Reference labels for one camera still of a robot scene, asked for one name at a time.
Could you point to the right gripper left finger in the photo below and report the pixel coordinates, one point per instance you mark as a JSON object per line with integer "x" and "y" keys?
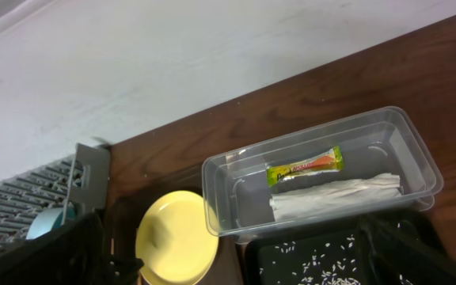
{"x": 72, "y": 254}

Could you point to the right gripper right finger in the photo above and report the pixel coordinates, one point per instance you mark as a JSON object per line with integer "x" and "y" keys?
{"x": 397, "y": 252}

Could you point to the light blue bowl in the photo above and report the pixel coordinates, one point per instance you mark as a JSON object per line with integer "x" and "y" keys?
{"x": 48, "y": 220}

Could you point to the leftover rice food waste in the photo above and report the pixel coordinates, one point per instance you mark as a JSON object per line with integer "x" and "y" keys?
{"x": 328, "y": 258}

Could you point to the yellow round plate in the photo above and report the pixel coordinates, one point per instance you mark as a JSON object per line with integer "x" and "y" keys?
{"x": 173, "y": 241}

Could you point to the white paper napkin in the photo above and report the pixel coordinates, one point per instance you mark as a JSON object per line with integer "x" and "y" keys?
{"x": 334, "y": 196}

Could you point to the green orange snack wrapper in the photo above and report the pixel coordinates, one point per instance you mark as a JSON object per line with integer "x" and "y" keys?
{"x": 327, "y": 162}

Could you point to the black waste tray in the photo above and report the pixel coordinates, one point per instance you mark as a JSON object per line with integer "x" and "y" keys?
{"x": 412, "y": 223}

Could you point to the clear plastic waste bin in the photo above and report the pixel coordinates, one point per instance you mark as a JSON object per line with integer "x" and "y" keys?
{"x": 236, "y": 193}

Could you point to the grey plastic dish rack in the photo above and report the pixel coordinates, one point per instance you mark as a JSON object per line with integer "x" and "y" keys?
{"x": 79, "y": 181}

